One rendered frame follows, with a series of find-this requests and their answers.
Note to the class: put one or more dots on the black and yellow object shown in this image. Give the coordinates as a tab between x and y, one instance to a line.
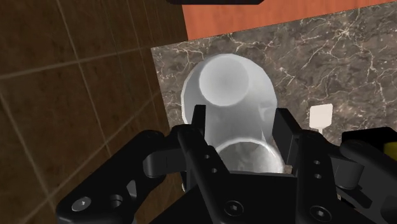
369	135

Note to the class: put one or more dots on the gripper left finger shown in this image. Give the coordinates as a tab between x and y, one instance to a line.
130	173

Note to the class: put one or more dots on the white translucent cup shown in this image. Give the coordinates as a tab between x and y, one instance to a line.
238	121

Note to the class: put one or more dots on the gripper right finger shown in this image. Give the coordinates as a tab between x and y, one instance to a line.
322	186

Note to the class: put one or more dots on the small white square-headed tool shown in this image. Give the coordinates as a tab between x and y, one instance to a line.
321	115

